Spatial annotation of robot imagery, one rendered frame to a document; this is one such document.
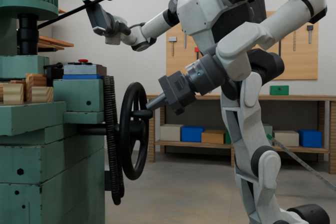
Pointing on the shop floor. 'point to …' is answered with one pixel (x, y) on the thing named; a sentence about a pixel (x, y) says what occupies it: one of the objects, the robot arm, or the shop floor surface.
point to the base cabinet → (59, 196)
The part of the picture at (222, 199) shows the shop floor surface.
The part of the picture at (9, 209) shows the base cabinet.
